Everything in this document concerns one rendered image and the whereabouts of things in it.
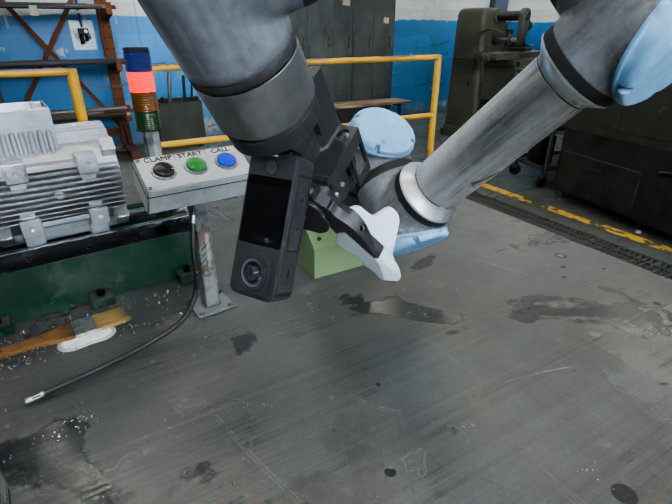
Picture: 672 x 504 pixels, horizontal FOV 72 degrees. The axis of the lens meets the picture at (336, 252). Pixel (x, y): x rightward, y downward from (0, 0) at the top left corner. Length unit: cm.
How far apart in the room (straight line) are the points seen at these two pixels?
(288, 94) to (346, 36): 615
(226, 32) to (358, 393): 52
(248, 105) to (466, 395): 52
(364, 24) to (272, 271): 630
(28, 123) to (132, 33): 517
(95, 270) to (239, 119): 67
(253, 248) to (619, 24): 42
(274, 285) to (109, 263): 63
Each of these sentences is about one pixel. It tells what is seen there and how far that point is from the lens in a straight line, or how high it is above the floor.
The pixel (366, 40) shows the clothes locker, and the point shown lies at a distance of 662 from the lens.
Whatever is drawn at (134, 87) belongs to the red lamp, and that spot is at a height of 113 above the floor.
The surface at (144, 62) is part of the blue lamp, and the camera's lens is 124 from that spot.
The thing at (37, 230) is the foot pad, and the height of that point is 97.
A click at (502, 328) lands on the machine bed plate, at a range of 85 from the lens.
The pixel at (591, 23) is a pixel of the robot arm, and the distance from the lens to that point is 59.
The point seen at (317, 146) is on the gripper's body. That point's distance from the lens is 39.
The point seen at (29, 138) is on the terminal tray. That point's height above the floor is 110.
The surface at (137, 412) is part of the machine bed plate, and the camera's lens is 70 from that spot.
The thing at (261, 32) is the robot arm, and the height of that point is 126.
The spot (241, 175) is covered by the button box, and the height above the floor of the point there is 105.
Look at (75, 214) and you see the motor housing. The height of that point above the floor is 97.
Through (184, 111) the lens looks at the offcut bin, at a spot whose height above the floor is 41.
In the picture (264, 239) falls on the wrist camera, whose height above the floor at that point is 111.
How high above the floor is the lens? 126
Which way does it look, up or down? 26 degrees down
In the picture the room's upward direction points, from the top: straight up
